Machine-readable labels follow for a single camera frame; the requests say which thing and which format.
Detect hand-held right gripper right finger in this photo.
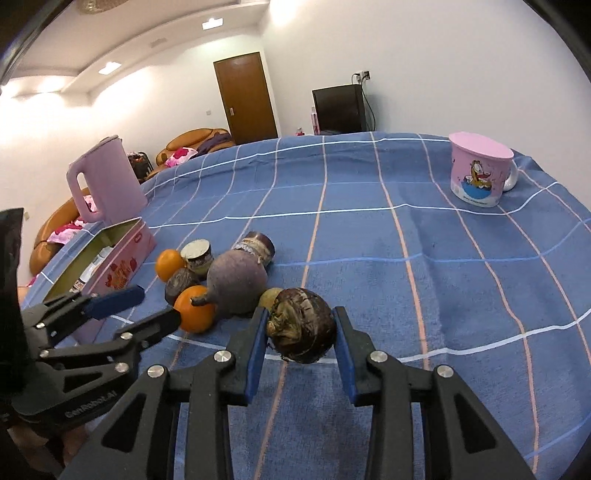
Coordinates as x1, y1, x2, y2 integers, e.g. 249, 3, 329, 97
333, 305, 536, 480

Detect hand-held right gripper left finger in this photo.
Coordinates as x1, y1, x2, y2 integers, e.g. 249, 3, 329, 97
60, 306, 270, 480

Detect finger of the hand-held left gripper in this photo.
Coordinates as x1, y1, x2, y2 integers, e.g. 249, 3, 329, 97
39, 307, 184, 376
21, 284, 146, 345

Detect pink tin box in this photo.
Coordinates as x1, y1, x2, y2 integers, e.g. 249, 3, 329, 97
44, 217, 158, 344

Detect orange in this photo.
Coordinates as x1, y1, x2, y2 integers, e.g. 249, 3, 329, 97
174, 285, 217, 334
155, 249, 186, 282

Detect dark brown round fruit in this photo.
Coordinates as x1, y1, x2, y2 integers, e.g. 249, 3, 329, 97
266, 287, 337, 364

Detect green kiwi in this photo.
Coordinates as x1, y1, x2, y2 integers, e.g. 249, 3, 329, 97
257, 287, 283, 311

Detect dark striped cylinder can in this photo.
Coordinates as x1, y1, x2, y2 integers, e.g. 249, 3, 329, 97
235, 231, 277, 267

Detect large purple round fruit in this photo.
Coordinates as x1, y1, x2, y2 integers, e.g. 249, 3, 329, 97
191, 249, 269, 317

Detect small jar with cream lid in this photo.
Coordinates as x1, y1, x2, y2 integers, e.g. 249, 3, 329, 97
180, 239, 214, 275

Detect orange leather sofa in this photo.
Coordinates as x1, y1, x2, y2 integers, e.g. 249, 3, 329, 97
29, 186, 93, 278
147, 128, 237, 181

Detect pink electric kettle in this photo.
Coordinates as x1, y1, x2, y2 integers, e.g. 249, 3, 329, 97
66, 135, 149, 224

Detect pink floral cushion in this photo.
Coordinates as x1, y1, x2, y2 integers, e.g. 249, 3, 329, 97
166, 147, 198, 168

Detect purple blanket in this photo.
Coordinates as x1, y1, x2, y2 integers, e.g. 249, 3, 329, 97
198, 132, 236, 156

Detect pink cartoon mug with lid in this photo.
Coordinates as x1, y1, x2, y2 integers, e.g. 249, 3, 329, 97
449, 131, 519, 209

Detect brown wooden door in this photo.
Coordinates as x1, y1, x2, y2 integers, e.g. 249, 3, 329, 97
213, 52, 281, 145

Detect black television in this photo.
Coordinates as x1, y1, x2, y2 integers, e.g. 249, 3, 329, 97
311, 84, 370, 136

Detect black power cable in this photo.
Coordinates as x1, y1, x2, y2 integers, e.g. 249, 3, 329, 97
361, 78, 378, 133

